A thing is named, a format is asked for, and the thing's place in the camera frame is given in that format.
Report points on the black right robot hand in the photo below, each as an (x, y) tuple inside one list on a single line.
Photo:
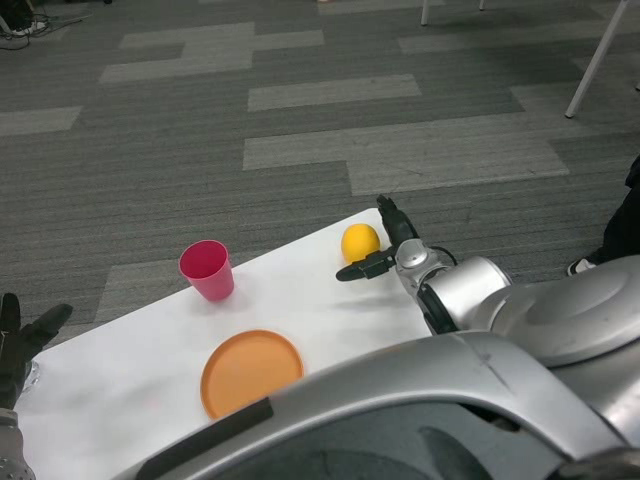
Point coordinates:
[(397, 227)]

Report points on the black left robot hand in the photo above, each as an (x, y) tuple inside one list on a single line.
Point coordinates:
[(12, 350)]

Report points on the yellow lemon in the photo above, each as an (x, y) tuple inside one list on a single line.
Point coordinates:
[(360, 242)]

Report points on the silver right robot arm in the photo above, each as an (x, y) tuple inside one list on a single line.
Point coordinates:
[(475, 290)]

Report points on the silver robot chest black window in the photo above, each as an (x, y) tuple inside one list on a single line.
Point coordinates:
[(400, 400)]

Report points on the pink plastic cup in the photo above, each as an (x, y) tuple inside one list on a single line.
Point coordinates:
[(212, 285)]

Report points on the orange round plate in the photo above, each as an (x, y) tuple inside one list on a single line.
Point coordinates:
[(250, 372)]

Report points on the person in black trousers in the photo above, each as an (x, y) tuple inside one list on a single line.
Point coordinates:
[(622, 225)]

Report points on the long white table leg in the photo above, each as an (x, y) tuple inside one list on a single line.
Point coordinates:
[(597, 55)]

